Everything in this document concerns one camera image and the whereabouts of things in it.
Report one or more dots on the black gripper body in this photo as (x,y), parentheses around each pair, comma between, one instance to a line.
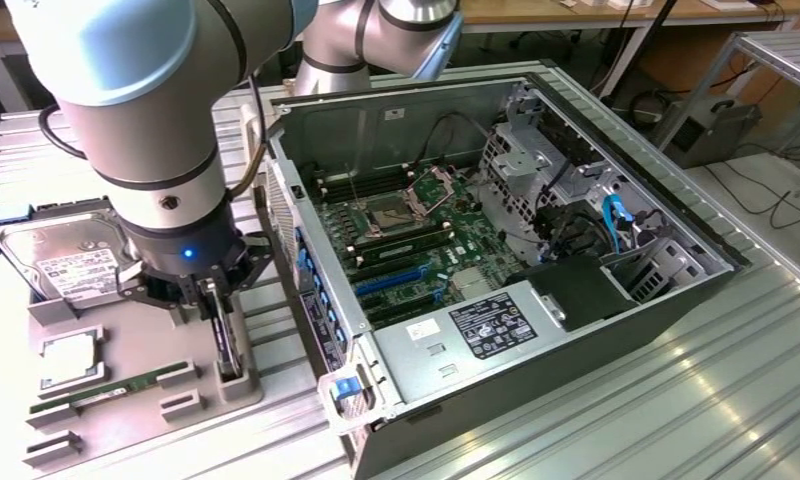
(183,245)

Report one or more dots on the black graphics card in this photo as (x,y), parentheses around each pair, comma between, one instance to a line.
(226,345)

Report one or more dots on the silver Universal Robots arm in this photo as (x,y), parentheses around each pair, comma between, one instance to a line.
(120,75)

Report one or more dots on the grey parts rack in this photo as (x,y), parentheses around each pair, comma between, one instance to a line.
(133,345)

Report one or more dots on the silver hard disk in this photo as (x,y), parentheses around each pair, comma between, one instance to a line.
(60,255)

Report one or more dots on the thin metal locking lever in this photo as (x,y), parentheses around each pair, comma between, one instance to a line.
(355,185)

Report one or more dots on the blue expansion slot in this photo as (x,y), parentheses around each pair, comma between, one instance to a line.
(390,281)

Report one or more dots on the CPU socket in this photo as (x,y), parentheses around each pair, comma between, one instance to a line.
(387,216)

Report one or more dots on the black RAM slot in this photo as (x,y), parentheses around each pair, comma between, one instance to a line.
(363,182)

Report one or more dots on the silver CPU chip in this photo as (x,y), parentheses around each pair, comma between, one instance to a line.
(72,361)

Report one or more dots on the green RAM stick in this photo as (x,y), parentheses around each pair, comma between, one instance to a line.
(403,246)
(107,391)

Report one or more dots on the black expansion slot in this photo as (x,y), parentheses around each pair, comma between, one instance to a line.
(403,306)

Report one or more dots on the green motherboard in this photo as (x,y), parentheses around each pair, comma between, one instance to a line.
(434,260)

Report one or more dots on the metal socket cover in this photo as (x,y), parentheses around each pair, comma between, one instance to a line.
(432,185)

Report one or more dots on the blue case latch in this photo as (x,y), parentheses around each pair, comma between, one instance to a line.
(346,389)

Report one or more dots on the silver chipset heatsink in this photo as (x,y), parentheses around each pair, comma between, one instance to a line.
(472,282)

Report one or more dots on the grey power supply unit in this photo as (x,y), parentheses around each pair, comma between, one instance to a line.
(454,350)

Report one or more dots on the metal disk bay cage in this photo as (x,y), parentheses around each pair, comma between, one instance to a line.
(516,170)

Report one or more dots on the open black PC case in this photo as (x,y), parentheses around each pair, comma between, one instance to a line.
(507,380)

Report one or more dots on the wooden desk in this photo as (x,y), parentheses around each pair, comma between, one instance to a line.
(574,11)

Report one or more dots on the blue disk bracket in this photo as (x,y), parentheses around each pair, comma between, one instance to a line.
(13,215)

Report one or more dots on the aluminium frame table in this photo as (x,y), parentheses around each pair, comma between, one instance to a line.
(781,60)

